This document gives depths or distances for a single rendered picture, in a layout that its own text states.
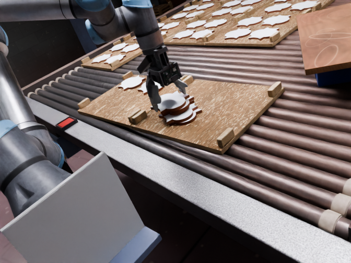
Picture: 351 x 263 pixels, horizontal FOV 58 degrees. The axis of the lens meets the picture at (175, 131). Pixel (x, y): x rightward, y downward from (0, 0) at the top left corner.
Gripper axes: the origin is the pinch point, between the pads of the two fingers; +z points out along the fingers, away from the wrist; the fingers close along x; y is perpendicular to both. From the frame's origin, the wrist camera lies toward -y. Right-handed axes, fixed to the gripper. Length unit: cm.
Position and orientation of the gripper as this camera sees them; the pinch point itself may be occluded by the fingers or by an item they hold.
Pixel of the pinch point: (170, 101)
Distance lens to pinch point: 108.3
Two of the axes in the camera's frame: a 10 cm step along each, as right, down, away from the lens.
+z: 3.1, 8.1, 5.0
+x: 7.8, -5.1, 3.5
